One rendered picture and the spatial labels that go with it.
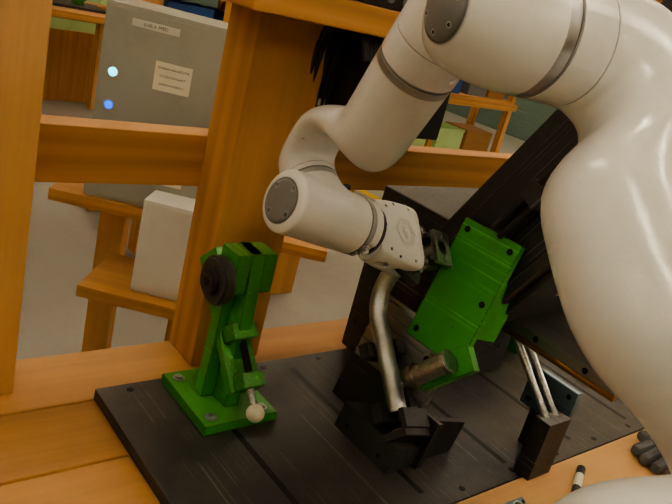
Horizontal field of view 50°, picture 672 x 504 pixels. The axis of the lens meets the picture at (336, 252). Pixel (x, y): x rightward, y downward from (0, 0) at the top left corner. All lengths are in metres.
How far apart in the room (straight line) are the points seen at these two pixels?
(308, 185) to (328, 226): 0.06
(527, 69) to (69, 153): 0.76
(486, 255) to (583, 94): 0.55
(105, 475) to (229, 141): 0.52
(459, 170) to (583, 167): 1.15
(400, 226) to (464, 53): 0.54
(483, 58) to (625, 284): 0.18
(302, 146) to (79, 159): 0.36
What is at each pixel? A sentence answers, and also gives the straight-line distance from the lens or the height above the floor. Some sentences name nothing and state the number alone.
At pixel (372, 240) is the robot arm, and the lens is 0.97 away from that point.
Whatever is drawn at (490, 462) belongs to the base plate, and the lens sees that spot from 1.25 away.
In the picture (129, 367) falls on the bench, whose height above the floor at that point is 0.88.
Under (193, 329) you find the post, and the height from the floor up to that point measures 0.95.
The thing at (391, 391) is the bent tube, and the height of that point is 1.00.
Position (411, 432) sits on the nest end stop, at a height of 0.97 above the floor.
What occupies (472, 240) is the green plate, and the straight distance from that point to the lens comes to 1.12.
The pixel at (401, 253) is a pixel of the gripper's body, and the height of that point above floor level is 1.23.
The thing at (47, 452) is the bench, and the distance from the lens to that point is 1.09.
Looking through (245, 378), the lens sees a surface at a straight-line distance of 1.08.
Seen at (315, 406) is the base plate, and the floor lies 0.90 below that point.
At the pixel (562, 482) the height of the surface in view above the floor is 0.90.
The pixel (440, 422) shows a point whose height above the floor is 0.98.
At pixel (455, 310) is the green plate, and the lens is 1.12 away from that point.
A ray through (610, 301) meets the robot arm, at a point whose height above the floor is 1.42.
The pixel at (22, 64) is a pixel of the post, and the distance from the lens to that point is 0.99.
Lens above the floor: 1.56
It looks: 20 degrees down
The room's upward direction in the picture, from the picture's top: 15 degrees clockwise
